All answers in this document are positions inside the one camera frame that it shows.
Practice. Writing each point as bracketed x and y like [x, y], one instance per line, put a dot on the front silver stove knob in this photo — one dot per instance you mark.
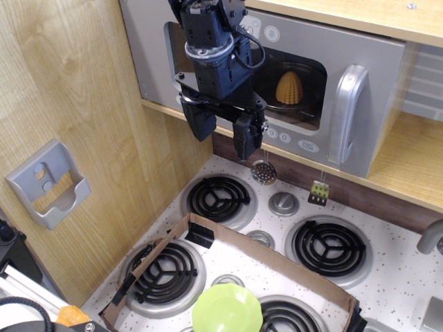
[228, 279]

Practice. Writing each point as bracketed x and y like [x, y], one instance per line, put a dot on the grey wall phone holder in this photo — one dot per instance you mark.
[39, 174]

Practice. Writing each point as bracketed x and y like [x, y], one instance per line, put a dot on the steel pot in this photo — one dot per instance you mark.
[308, 112]

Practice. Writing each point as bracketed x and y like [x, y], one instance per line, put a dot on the front right stove burner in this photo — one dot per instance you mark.
[285, 313]

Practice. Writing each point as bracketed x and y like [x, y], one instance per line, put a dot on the grey stove knob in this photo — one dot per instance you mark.
[283, 204]

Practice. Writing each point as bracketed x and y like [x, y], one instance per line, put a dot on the black device at left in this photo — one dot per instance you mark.
[15, 253]

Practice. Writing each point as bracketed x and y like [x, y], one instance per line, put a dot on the hanging metal strainer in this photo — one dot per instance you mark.
[263, 172]

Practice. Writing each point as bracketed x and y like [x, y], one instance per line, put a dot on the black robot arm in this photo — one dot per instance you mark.
[210, 22]

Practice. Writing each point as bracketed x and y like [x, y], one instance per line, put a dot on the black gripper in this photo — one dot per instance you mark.
[221, 86]

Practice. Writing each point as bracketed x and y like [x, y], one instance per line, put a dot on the grey toy microwave door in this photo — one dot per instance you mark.
[364, 74]

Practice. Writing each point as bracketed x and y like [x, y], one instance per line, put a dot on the front left stove burner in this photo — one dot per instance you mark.
[170, 284]

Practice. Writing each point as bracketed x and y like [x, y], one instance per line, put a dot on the small silver stove knob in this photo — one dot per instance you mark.
[263, 238]

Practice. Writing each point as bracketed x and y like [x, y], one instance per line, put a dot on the orange toy food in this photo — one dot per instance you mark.
[71, 316]

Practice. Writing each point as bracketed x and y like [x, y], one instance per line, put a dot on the brown cardboard barrier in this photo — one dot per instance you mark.
[204, 232]

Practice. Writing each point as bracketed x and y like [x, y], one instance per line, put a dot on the green plastic plate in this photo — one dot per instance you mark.
[227, 307]

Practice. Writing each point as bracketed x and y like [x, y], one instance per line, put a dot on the grey faucet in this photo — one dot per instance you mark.
[431, 238]

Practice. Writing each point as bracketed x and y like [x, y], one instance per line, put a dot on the back right stove burner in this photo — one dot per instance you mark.
[332, 247]

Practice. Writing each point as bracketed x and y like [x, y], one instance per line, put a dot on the yellow toy corn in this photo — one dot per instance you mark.
[289, 90]

